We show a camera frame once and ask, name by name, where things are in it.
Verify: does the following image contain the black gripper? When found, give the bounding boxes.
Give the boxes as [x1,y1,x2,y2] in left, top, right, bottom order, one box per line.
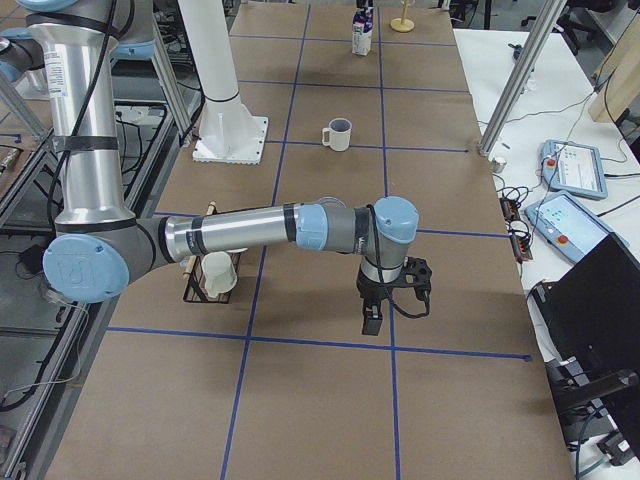
[356,274,399,336]
[356,0,374,10]

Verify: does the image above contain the blue white milk carton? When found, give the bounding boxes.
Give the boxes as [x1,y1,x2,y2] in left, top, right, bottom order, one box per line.
[352,7,374,56]

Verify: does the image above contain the white mug grey inside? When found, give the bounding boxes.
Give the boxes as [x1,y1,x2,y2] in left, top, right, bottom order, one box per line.
[321,118,352,152]

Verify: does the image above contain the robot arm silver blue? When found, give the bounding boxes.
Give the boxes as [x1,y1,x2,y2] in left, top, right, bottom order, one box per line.
[1,1,194,83]
[25,1,431,335]

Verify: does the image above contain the wooden cup tree stand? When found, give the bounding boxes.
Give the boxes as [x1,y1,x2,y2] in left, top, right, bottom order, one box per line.
[389,0,415,33]

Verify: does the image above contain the white cup with label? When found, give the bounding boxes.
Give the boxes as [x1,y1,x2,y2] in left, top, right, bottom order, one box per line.
[201,252,237,298]

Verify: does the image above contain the black orange power strip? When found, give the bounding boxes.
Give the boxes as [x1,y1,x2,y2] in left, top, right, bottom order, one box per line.
[499,197,533,263]

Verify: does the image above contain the small metal cylinder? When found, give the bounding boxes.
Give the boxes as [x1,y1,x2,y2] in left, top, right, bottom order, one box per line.
[491,156,507,174]

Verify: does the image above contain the near teach pendant tablet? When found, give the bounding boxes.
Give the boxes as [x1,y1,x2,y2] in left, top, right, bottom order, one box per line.
[524,191,614,264]

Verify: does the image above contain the teach pendant tablet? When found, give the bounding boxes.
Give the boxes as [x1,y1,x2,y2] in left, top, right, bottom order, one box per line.
[524,191,614,264]
[540,139,608,200]

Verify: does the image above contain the black monitor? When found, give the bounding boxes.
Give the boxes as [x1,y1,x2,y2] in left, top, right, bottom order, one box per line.
[532,233,639,454]

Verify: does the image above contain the far teach pendant tablet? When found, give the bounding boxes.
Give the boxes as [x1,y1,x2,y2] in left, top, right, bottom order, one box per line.
[540,139,608,200]

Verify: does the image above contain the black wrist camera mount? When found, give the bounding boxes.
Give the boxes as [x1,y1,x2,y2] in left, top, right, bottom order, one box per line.
[401,257,432,303]

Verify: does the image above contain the black wire cup rack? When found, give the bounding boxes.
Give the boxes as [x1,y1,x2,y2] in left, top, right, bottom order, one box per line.
[182,249,246,304]

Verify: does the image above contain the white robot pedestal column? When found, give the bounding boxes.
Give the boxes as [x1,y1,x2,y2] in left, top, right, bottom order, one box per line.
[179,0,269,165]

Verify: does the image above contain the aluminium frame post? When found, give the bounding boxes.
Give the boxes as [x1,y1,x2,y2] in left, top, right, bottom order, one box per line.
[478,0,567,157]

